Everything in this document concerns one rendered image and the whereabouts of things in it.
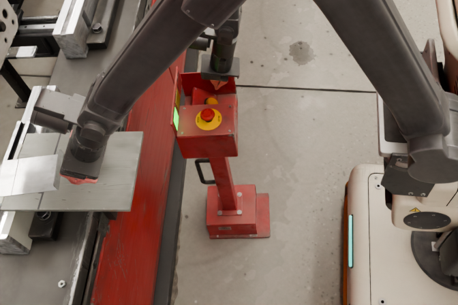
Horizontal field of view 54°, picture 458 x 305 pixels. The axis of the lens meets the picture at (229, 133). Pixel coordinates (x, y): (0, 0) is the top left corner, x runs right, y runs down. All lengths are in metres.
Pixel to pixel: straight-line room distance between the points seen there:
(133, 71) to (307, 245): 1.42
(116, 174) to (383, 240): 0.99
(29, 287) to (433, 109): 0.84
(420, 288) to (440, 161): 1.01
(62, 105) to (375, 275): 1.15
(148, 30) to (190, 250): 1.48
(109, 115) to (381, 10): 0.40
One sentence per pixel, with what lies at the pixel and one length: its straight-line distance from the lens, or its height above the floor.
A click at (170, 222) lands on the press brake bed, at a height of 0.05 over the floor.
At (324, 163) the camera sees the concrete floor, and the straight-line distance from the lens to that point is 2.05.
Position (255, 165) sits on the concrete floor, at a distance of 2.04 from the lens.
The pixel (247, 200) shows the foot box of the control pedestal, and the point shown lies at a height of 0.12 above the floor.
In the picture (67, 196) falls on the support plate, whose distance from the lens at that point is 0.96.
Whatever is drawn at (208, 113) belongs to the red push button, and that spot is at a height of 0.81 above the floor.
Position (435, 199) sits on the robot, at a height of 0.84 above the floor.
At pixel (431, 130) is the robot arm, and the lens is 0.60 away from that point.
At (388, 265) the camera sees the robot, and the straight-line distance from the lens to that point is 1.60.
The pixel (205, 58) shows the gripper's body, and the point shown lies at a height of 0.90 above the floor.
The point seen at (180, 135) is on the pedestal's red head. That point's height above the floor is 0.78.
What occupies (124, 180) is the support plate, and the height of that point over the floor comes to 1.00.
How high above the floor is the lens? 1.78
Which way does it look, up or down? 56 degrees down
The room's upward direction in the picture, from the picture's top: 11 degrees counter-clockwise
